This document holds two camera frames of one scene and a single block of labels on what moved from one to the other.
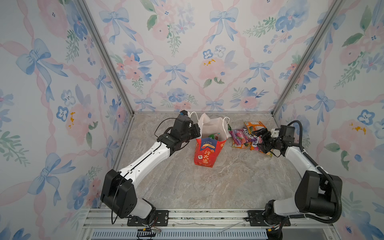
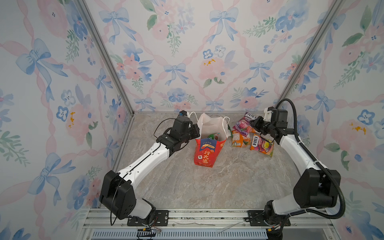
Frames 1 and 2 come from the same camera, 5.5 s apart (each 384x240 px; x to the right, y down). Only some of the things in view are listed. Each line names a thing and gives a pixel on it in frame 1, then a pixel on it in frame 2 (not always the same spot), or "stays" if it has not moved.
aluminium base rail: (100, 224) stays
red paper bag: (214, 133) stays
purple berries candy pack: (241, 136) -> (243, 125)
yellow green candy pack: (214, 136) stays
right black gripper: (263, 147) -> (257, 121)
